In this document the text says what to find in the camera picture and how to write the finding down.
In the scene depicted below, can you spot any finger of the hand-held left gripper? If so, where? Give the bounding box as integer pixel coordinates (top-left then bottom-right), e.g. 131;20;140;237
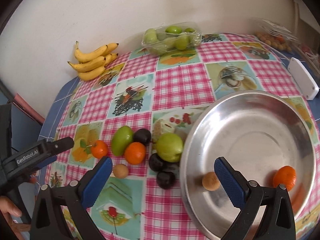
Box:
46;136;75;157

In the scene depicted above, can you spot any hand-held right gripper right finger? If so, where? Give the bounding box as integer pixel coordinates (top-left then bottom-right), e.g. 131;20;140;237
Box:
214;156;297;240

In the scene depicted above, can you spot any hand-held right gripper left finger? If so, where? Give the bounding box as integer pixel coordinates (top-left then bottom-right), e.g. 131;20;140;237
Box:
30;156;113;240

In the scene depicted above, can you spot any brown longan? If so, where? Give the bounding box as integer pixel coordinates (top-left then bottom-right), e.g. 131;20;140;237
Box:
113;164;129;179
202;172;222;192

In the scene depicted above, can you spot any orange mandarin with leaf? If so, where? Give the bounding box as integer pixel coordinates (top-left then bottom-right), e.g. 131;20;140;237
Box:
80;140;109;159

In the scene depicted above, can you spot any oblong green jujube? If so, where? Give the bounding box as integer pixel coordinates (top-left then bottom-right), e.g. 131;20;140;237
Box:
111;126;135;156

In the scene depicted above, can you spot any steel bowl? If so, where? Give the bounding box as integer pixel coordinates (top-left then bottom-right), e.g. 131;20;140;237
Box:
179;90;317;240

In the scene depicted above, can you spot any person's left hand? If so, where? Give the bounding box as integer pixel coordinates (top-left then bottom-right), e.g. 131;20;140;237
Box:
0;196;32;234

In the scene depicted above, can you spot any dark purple plum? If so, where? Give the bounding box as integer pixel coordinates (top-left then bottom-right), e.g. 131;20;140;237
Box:
133;128;152;145
156;171;176;190
149;153;165;172

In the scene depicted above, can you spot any yellow banana bunch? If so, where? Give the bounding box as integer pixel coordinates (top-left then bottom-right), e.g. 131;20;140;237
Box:
67;41;119;81

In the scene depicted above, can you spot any pink checkered printed tablecloth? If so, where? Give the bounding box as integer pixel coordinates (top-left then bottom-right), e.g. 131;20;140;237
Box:
37;33;320;240

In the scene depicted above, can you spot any white plastic device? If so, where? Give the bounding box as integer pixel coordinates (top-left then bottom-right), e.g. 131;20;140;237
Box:
287;57;320;101

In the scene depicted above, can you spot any clear plastic tray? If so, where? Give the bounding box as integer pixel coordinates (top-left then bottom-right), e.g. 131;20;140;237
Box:
142;22;202;55

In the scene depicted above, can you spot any pile of green jujubes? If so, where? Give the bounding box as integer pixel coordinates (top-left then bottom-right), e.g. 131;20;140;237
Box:
143;26;197;53

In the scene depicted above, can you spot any pile of brown longans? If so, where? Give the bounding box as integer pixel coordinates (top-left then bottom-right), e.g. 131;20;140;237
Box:
256;31;292;52

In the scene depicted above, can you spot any clear plastic box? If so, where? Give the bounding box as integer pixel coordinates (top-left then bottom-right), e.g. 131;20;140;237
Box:
252;17;320;63

